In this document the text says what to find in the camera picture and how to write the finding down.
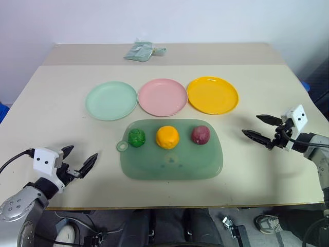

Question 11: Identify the orange fruit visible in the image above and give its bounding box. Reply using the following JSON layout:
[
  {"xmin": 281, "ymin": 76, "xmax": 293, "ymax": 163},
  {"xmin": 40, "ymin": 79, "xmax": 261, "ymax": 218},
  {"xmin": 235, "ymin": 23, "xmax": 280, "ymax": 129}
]
[{"xmin": 155, "ymin": 126, "xmax": 180, "ymax": 149}]

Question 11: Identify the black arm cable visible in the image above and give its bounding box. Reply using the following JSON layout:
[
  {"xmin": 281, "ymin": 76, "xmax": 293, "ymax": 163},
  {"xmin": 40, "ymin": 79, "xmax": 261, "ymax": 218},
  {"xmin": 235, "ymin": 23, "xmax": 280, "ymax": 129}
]
[
  {"xmin": 0, "ymin": 149, "xmax": 35, "ymax": 175},
  {"xmin": 281, "ymin": 128, "xmax": 329, "ymax": 149}
]

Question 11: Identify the white round disc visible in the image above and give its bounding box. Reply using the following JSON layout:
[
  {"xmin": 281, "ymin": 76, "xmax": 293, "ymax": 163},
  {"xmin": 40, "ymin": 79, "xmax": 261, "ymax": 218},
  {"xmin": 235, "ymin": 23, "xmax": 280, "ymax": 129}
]
[{"xmin": 54, "ymin": 223, "xmax": 78, "ymax": 245}]

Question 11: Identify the translucent green cutting board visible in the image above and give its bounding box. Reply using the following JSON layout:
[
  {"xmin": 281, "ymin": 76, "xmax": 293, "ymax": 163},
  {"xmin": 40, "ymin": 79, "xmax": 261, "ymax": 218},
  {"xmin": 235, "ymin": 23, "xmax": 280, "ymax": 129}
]
[{"xmin": 116, "ymin": 118, "xmax": 224, "ymax": 181}]

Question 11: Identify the metal caster bracket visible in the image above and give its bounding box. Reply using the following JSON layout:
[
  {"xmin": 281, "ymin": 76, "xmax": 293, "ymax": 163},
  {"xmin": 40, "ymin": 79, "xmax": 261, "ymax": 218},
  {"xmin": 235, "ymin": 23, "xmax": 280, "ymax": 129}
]
[{"xmin": 222, "ymin": 216, "xmax": 252, "ymax": 247}]

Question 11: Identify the pink plate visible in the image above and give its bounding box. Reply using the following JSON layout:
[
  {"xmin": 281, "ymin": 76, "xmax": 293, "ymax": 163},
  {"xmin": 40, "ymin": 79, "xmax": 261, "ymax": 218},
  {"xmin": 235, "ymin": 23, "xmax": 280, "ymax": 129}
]
[{"xmin": 137, "ymin": 78, "xmax": 189, "ymax": 117}]

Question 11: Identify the dark red fruit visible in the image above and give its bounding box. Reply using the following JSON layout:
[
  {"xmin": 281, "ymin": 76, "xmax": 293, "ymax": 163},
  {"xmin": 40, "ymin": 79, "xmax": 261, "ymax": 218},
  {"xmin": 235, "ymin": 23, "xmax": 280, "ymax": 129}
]
[{"xmin": 191, "ymin": 125, "xmax": 211, "ymax": 146}]

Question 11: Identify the small teal packet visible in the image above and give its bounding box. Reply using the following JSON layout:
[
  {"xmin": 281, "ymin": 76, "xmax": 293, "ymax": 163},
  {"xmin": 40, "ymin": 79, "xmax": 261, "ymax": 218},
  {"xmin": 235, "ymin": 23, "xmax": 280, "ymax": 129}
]
[{"xmin": 153, "ymin": 46, "xmax": 168, "ymax": 57}]

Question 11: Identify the yellow plate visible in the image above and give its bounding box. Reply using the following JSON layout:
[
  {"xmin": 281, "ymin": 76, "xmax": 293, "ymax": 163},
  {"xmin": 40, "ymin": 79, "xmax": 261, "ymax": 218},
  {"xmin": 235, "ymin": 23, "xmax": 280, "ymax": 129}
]
[{"xmin": 187, "ymin": 76, "xmax": 240, "ymax": 116}]

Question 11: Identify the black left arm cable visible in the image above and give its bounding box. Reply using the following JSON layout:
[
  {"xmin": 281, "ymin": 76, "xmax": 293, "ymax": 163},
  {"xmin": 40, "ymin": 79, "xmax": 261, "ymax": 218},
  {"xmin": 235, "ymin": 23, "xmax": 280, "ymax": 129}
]
[{"xmin": 0, "ymin": 149, "xmax": 35, "ymax": 175}]

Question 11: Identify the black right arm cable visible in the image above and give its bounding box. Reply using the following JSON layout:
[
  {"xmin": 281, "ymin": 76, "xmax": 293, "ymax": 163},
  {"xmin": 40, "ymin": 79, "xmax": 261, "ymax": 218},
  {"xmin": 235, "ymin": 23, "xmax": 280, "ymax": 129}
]
[{"xmin": 281, "ymin": 128, "xmax": 329, "ymax": 149}]

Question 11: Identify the folded green plastic bag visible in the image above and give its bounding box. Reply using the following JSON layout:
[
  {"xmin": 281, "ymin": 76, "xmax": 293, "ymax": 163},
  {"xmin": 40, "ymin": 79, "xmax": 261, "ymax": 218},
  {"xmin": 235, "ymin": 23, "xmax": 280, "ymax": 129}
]
[{"xmin": 123, "ymin": 38, "xmax": 155, "ymax": 63}]

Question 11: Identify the blue crate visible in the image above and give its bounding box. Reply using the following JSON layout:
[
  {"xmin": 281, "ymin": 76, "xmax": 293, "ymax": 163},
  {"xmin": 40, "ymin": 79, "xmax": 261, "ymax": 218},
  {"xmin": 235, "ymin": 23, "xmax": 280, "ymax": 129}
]
[{"xmin": 0, "ymin": 102, "xmax": 11, "ymax": 122}]

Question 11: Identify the mint green plate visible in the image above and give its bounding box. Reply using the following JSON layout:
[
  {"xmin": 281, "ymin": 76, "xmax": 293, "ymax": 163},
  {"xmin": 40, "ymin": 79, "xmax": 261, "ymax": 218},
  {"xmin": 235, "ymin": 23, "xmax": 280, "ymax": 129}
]
[{"xmin": 85, "ymin": 81, "xmax": 138, "ymax": 121}]

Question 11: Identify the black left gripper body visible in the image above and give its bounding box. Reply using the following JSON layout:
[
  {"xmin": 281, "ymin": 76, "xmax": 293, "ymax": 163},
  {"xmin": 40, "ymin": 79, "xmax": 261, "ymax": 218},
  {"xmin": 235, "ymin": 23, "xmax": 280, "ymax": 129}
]
[{"xmin": 56, "ymin": 163, "xmax": 84, "ymax": 188}]

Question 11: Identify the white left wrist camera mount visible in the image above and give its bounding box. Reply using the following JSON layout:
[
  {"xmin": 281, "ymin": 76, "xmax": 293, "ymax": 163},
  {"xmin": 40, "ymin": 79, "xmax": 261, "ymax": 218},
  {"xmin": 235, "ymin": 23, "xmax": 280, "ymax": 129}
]
[{"xmin": 32, "ymin": 147, "xmax": 65, "ymax": 194}]

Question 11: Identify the black floor device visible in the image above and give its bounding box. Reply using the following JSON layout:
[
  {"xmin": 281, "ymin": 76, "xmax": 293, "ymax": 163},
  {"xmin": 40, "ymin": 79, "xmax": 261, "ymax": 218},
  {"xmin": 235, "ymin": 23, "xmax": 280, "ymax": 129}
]
[{"xmin": 83, "ymin": 232, "xmax": 107, "ymax": 247}]

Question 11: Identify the dark trouser leg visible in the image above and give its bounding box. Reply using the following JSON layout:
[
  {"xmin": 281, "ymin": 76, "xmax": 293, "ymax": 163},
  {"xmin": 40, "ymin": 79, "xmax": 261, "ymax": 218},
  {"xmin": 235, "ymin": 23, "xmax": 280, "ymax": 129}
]
[{"xmin": 276, "ymin": 208, "xmax": 329, "ymax": 244}]

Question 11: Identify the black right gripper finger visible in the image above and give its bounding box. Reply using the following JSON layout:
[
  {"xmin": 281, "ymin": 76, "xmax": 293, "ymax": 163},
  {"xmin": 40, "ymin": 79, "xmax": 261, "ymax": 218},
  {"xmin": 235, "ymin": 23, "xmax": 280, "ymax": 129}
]
[
  {"xmin": 241, "ymin": 129, "xmax": 272, "ymax": 150},
  {"xmin": 255, "ymin": 114, "xmax": 283, "ymax": 127}
]

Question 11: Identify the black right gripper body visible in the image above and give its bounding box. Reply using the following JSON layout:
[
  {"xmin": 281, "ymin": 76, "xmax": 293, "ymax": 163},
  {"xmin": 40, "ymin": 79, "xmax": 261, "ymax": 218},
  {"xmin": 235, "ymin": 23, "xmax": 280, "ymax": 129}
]
[{"xmin": 268, "ymin": 120, "xmax": 296, "ymax": 151}]

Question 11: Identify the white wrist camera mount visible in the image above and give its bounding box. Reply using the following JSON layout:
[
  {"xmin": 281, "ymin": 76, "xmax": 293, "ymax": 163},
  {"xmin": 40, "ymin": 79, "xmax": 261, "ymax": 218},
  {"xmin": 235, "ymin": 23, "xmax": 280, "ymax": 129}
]
[
  {"xmin": 280, "ymin": 104, "xmax": 308, "ymax": 152},
  {"xmin": 32, "ymin": 147, "xmax": 65, "ymax": 194}
]

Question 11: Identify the green toy vegetable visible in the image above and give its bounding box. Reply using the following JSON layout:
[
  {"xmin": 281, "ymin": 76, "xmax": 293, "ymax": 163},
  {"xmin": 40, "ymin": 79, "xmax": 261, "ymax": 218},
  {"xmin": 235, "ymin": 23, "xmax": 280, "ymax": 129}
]
[{"xmin": 127, "ymin": 128, "xmax": 147, "ymax": 148}]

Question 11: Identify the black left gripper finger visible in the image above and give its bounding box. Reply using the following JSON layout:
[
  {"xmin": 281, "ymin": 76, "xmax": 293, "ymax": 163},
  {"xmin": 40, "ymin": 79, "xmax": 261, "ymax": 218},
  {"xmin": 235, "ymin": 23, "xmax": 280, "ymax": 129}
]
[
  {"xmin": 78, "ymin": 152, "xmax": 99, "ymax": 179},
  {"xmin": 62, "ymin": 145, "xmax": 75, "ymax": 166}
]

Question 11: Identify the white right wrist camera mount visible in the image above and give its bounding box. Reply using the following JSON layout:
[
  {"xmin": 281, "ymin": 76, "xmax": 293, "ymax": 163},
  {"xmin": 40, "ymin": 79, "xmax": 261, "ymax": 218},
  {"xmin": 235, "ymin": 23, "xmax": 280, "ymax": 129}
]
[{"xmin": 280, "ymin": 104, "xmax": 308, "ymax": 152}]

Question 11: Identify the dark chair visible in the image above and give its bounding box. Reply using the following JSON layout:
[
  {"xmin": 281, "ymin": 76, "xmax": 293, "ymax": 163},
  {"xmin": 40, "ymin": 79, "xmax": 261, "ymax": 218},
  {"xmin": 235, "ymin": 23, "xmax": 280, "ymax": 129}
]
[{"xmin": 297, "ymin": 59, "xmax": 329, "ymax": 115}]

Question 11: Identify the grey sneaker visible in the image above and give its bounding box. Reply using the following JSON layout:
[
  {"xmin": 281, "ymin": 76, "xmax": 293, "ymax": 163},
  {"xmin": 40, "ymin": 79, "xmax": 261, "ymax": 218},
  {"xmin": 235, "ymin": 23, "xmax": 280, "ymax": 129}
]
[{"xmin": 253, "ymin": 214, "xmax": 283, "ymax": 234}]

